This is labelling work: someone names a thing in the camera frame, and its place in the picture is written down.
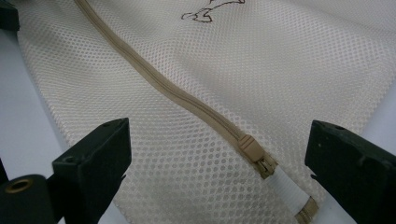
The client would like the cream mesh laundry bag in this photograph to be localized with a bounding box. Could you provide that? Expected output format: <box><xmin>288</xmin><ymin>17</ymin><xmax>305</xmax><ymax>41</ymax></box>
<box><xmin>15</xmin><ymin>0</ymin><xmax>396</xmax><ymax>224</ymax></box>

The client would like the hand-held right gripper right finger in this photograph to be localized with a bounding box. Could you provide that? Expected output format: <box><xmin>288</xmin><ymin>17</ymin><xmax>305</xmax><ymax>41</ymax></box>
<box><xmin>304</xmin><ymin>119</ymin><xmax>396</xmax><ymax>224</ymax></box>

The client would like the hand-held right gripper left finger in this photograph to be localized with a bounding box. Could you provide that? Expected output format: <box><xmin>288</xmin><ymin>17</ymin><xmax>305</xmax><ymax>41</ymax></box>
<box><xmin>51</xmin><ymin>117</ymin><xmax>133</xmax><ymax>224</ymax></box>

